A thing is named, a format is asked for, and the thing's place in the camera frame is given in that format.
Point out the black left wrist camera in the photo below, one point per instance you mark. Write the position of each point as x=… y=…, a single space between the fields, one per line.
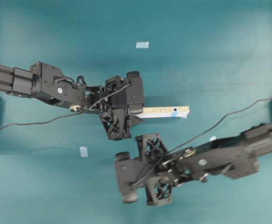
x=135 y=92

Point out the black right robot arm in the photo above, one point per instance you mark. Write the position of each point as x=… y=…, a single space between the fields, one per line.
x=234 y=157

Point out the blue tape marker top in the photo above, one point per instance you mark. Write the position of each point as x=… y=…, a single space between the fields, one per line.
x=142 y=45

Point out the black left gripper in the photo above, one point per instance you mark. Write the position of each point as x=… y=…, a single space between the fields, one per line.
x=114 y=118

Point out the blue tape marker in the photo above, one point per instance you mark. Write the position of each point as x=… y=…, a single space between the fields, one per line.
x=83 y=152
x=212 y=138
x=142 y=45

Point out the white wooden board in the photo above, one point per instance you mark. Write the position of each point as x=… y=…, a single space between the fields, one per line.
x=164 y=112

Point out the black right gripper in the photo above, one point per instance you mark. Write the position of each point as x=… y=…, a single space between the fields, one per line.
x=156 y=178

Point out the blue tape marker left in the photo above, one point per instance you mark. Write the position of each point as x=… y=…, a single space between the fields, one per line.
x=83 y=152

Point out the blue tape marker right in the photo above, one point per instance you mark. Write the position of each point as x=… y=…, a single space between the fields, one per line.
x=212 y=138

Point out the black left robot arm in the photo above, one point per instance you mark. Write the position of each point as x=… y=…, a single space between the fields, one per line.
x=118 y=102

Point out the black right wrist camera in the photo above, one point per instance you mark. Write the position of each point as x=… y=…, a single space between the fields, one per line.
x=128 y=171

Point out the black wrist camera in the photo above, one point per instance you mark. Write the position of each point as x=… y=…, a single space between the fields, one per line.
x=135 y=92
x=128 y=171

